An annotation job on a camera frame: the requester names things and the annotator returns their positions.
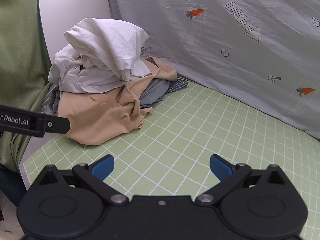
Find grey carrot-print quilt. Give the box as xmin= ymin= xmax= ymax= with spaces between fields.
xmin=105 ymin=0 xmax=320 ymax=140

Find green curtain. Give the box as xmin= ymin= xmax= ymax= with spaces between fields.
xmin=0 ymin=0 xmax=54 ymax=173

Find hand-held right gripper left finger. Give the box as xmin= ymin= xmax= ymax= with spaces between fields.
xmin=37 ymin=154 xmax=130 ymax=207

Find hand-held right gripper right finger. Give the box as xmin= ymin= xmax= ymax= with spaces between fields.
xmin=194 ymin=154 xmax=288 ymax=207

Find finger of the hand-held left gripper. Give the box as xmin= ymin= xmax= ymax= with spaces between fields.
xmin=45 ymin=115 xmax=72 ymax=134

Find beige garment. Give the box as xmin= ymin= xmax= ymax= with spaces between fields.
xmin=59 ymin=56 xmax=178 ymax=147

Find dark blue cloth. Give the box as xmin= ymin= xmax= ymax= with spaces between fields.
xmin=0 ymin=165 xmax=28 ymax=208

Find white headboard panel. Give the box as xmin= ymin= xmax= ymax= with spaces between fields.
xmin=37 ymin=0 xmax=112 ymax=64

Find white pants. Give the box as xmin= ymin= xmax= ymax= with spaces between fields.
xmin=48 ymin=17 xmax=150 ymax=94

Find white patterned rug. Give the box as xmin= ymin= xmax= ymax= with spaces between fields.
xmin=0 ymin=197 xmax=23 ymax=240

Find striped grey garment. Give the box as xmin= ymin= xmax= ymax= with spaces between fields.
xmin=41 ymin=84 xmax=62 ymax=117

